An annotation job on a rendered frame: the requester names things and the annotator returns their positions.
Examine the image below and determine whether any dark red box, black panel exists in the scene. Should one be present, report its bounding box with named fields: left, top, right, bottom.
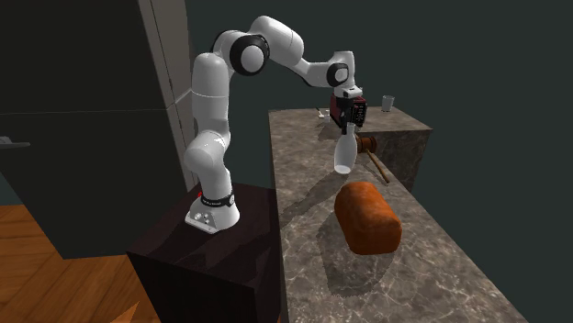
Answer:
left=329, top=94, right=368, bottom=128

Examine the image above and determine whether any wooden mallet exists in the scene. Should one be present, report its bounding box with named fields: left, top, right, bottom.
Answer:
left=355, top=136, right=391, bottom=185

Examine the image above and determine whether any white bottle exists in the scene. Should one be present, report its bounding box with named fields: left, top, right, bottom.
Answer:
left=333, top=123, right=358, bottom=175

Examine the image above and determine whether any brown bread loaf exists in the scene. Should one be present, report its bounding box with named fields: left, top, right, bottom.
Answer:
left=333, top=181, right=403, bottom=257

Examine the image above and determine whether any dark robot stand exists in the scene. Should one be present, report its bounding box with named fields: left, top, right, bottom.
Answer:
left=126, top=182, right=283, bottom=323

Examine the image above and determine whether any dark door with handle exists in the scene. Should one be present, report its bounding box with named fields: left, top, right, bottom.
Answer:
left=0, top=0, right=201, bottom=261

